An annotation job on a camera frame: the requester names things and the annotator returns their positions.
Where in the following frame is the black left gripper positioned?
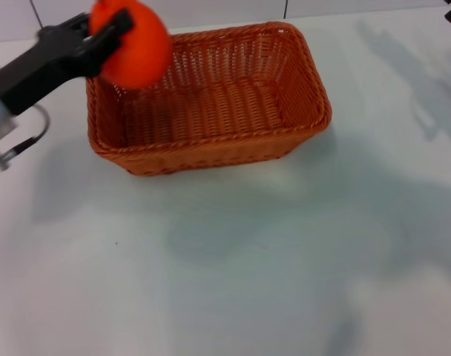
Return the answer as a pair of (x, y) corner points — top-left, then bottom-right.
(0, 10), (134, 116)

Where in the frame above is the orange toy tangerine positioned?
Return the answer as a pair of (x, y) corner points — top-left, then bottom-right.
(88, 0), (171, 90)

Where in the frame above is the orange woven plastic basket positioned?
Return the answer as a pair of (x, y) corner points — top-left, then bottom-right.
(85, 21), (333, 177)

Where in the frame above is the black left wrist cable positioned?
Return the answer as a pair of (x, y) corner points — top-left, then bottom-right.
(4, 105), (50, 156)

